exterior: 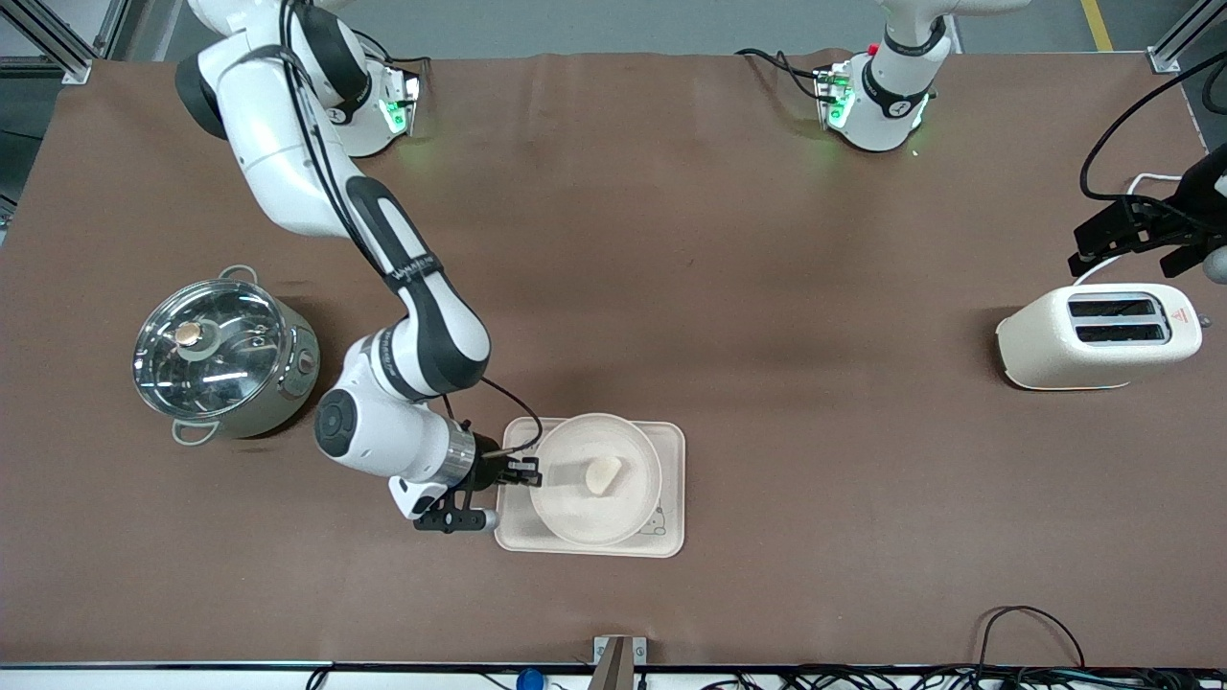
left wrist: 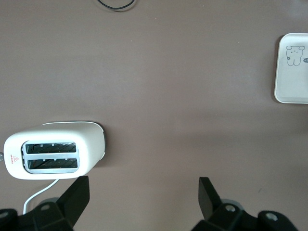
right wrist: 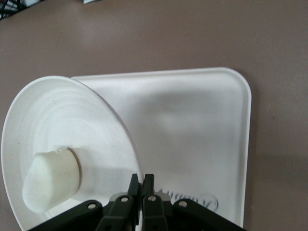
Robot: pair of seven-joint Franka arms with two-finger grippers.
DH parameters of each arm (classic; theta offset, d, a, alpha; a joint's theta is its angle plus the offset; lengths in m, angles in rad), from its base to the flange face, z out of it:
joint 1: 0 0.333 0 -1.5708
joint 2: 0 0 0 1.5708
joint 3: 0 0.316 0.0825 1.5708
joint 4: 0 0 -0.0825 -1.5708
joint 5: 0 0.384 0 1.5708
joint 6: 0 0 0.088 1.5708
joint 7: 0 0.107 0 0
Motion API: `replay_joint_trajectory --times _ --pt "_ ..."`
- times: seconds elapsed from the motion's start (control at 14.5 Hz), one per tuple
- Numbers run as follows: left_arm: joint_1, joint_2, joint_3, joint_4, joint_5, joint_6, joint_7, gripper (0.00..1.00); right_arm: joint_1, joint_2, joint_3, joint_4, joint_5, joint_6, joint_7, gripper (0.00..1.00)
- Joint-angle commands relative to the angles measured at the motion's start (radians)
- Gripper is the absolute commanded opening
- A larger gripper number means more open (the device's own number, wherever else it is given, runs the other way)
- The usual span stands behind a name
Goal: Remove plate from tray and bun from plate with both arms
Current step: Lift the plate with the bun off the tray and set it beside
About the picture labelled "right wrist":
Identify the round cream plate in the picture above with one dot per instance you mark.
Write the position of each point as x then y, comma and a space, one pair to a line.
72, 120

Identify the white steamed bun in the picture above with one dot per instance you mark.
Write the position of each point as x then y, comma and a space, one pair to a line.
50, 178

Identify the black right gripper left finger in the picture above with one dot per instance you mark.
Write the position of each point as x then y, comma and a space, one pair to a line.
115, 214

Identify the cream rabbit print tray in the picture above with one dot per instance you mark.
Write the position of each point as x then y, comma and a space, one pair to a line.
192, 120

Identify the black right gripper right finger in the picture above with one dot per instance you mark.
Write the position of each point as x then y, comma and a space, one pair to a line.
156, 214

